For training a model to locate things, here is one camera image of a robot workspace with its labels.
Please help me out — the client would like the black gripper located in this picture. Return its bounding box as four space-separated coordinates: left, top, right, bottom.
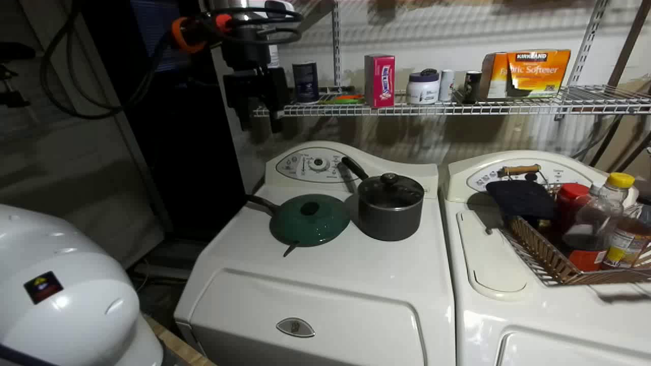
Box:
224 67 289 127

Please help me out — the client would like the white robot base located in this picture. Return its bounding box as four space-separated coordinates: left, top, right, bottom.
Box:
0 205 164 366

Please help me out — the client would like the white washing machine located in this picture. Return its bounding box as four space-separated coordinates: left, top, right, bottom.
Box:
440 150 651 366
175 140 456 366

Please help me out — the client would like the orange softener box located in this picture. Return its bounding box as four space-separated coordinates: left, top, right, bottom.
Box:
478 50 573 100

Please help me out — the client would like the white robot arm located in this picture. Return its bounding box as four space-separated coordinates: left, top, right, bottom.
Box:
171 0 304 133

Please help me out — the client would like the left white washing machine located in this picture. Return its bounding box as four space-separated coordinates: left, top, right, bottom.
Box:
175 140 456 366

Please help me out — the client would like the black pan wooden handle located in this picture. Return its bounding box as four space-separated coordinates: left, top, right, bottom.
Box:
487 165 555 219

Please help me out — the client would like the white cup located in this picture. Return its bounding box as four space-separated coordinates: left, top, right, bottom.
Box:
440 69 455 103

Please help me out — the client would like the green pan lid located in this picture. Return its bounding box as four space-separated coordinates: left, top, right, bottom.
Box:
270 194 350 246

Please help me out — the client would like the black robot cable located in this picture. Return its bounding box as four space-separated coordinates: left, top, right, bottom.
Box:
40 0 180 122

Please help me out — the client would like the red container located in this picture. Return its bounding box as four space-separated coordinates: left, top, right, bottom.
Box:
555 183 605 271

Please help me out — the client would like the dark grey saucepan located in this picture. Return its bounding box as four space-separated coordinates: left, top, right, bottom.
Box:
342 156 426 242

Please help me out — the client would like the white wire shelf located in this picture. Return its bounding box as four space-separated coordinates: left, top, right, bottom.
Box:
277 87 651 118

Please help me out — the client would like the wire dish rack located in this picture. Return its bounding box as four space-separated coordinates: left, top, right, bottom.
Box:
499 183 651 286

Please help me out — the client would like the right white washing machine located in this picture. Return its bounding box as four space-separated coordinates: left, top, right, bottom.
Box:
440 150 651 366

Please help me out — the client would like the dark can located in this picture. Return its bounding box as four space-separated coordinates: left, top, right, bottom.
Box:
293 64 320 103

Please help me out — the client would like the saucepan glass lid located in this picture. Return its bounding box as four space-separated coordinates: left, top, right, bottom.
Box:
358 174 423 208

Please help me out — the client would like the yellow cap bottle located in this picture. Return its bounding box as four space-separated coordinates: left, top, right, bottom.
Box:
605 174 649 268

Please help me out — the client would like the white jar dark lid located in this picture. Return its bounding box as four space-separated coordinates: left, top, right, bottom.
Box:
407 69 440 107

